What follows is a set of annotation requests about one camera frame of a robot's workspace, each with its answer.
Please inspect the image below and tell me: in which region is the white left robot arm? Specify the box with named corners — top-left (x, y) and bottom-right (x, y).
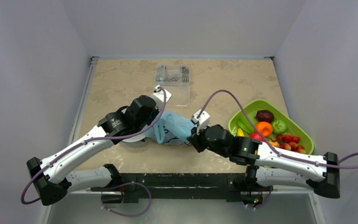
top-left (21, 91), bottom-right (170, 206)

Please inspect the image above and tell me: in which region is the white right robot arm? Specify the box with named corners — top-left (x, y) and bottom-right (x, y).
top-left (187, 125), bottom-right (340, 199)

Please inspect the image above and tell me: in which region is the dark red apple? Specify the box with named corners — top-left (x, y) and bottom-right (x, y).
top-left (255, 110), bottom-right (275, 123)

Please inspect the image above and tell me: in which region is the orange fake fruit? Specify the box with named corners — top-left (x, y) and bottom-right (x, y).
top-left (256, 121), bottom-right (274, 137)

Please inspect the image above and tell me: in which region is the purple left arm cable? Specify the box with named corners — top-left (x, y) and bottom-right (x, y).
top-left (21, 87), bottom-right (167, 205)

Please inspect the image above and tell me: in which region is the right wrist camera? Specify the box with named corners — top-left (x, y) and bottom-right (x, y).
top-left (191, 109), bottom-right (210, 134)

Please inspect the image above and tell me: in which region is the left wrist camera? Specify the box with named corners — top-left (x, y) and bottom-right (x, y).
top-left (150, 85), bottom-right (172, 110)

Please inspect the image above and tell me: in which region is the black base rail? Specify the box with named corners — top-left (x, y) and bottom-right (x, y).
top-left (90, 163), bottom-right (274, 205)

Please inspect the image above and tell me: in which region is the green plastic bowl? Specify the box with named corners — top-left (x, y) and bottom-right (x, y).
top-left (228, 99), bottom-right (314, 155)

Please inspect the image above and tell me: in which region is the yellow banana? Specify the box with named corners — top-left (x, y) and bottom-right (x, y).
top-left (236, 128), bottom-right (245, 137)

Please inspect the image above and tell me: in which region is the green starfruit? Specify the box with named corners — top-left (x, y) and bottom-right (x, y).
top-left (236, 118), bottom-right (255, 134)

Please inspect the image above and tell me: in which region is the blue plastic bag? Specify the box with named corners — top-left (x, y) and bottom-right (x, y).
top-left (144, 110), bottom-right (195, 146)

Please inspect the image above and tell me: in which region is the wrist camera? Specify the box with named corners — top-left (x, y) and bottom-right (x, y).
top-left (191, 109), bottom-right (210, 134)
top-left (150, 85), bottom-right (172, 110)

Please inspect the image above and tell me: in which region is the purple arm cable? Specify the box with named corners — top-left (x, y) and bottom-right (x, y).
top-left (197, 90), bottom-right (358, 170)
top-left (21, 87), bottom-right (167, 205)

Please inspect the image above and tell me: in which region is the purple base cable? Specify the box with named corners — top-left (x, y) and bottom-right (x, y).
top-left (100, 181), bottom-right (152, 217)

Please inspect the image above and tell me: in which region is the green custard apple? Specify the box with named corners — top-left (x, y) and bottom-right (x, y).
top-left (271, 119), bottom-right (288, 135)

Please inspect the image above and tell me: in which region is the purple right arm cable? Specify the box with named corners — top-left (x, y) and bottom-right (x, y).
top-left (197, 90), bottom-right (358, 170)

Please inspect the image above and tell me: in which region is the clear plastic screw box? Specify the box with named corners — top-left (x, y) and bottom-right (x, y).
top-left (155, 64), bottom-right (191, 108)

